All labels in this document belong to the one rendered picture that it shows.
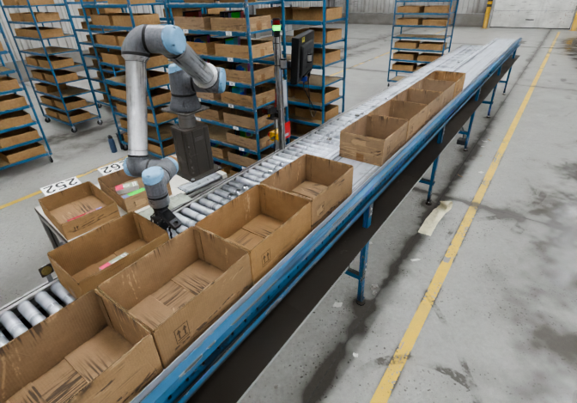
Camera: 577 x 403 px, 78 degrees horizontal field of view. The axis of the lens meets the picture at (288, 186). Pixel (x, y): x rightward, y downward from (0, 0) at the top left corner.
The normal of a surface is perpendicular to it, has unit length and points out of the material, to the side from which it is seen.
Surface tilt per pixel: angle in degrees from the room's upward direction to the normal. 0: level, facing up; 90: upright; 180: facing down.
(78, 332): 89
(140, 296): 89
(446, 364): 0
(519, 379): 0
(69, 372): 0
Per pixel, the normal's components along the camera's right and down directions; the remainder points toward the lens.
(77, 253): 0.79, 0.27
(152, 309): -0.05, -0.86
